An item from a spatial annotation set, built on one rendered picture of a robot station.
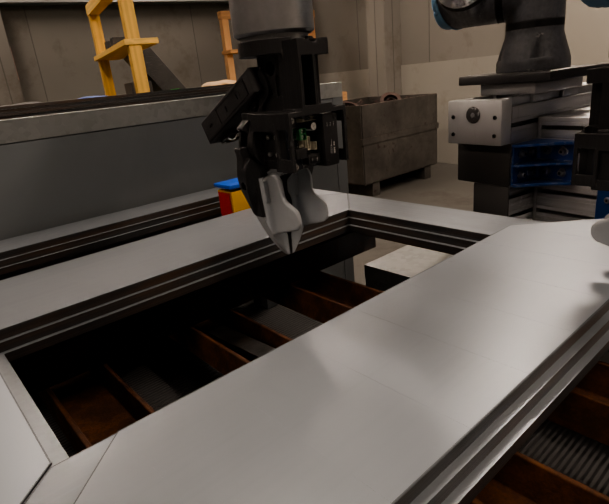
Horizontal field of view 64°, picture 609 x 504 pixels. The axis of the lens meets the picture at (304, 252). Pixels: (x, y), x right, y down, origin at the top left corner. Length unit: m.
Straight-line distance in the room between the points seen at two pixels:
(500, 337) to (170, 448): 0.28
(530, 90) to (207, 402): 0.95
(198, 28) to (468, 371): 8.73
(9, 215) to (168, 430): 0.75
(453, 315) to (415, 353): 0.08
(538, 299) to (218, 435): 0.33
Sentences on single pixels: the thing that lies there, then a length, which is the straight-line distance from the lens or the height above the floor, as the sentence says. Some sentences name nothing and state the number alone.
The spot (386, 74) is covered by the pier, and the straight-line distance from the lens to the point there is 6.14.
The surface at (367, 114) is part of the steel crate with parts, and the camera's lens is 4.36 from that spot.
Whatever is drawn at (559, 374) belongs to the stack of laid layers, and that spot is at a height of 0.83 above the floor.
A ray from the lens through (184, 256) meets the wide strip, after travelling 0.72.
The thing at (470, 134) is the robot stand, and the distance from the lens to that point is 1.12.
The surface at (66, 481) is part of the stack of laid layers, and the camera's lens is 0.37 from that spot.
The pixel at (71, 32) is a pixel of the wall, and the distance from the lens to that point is 8.43.
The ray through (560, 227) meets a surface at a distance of 0.74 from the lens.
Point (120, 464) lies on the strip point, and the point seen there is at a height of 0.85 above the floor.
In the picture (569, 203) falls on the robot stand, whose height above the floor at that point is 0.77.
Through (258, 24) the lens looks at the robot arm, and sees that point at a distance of 0.46.
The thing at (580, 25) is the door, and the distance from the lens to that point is 4.97.
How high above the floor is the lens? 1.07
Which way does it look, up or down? 19 degrees down
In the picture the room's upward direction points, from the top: 6 degrees counter-clockwise
